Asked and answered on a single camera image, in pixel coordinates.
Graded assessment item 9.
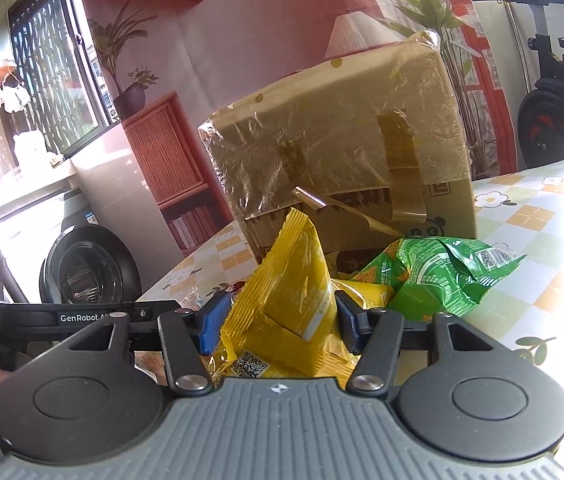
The bright green snack packet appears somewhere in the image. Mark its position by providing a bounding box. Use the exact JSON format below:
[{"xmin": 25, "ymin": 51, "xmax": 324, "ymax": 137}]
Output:
[{"xmin": 387, "ymin": 236, "xmax": 528, "ymax": 323}]

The green orange patterned snack packet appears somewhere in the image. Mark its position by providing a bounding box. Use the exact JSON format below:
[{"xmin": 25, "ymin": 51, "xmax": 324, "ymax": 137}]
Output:
[{"xmin": 351, "ymin": 240, "xmax": 413, "ymax": 291}]

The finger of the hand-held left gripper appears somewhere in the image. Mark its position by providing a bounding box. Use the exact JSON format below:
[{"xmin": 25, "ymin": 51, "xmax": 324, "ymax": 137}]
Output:
[{"xmin": 130, "ymin": 300, "xmax": 185, "ymax": 333}]

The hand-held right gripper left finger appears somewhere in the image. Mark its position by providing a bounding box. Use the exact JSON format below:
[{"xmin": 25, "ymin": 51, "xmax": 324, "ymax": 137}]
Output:
[{"xmin": 63, "ymin": 291, "xmax": 233, "ymax": 395}]

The white hanging garment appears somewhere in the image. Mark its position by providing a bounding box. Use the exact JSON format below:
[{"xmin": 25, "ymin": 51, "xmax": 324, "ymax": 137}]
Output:
[{"xmin": 0, "ymin": 80, "xmax": 30, "ymax": 115}]

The yellow snack packet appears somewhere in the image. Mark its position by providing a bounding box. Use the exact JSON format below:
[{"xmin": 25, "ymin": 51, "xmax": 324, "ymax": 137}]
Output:
[
  {"xmin": 329, "ymin": 277, "xmax": 397, "ymax": 311},
  {"xmin": 207, "ymin": 207, "xmax": 363, "ymax": 391}
]

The white cloth bundle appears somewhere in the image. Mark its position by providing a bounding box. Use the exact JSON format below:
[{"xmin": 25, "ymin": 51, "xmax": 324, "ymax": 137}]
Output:
[{"xmin": 12, "ymin": 129, "xmax": 48, "ymax": 172}]

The window with metal grille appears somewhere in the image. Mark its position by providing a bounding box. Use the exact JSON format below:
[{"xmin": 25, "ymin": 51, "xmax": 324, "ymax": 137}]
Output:
[{"xmin": 6, "ymin": 0, "xmax": 117, "ymax": 156}]

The black exercise bike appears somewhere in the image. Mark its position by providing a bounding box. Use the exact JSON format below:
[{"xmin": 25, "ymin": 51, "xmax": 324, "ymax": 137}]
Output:
[{"xmin": 477, "ymin": 0, "xmax": 564, "ymax": 171}]

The dark brown snack packet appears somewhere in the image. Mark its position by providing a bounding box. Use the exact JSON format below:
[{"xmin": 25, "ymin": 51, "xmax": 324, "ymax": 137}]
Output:
[{"xmin": 337, "ymin": 250, "xmax": 379, "ymax": 277}]

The grey washing machine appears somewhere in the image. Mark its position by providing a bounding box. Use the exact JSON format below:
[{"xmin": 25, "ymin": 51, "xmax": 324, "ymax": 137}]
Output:
[{"xmin": 39, "ymin": 185, "xmax": 143, "ymax": 306}]

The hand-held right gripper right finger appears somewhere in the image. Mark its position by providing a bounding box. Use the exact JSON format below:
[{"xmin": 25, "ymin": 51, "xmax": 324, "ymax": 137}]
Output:
[{"xmin": 334, "ymin": 291, "xmax": 500, "ymax": 395}]

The metal pipe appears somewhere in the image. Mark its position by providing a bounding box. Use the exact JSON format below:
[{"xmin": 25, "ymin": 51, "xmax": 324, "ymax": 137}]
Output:
[{"xmin": 508, "ymin": 0, "xmax": 531, "ymax": 103}]

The taped cardboard box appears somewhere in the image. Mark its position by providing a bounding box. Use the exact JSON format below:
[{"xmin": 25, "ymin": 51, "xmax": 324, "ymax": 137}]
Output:
[{"xmin": 198, "ymin": 30, "xmax": 478, "ymax": 266}]

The printed room wall poster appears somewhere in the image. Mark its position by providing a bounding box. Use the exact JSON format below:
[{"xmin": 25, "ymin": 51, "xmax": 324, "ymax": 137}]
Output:
[{"xmin": 72, "ymin": 0, "xmax": 518, "ymax": 256}]

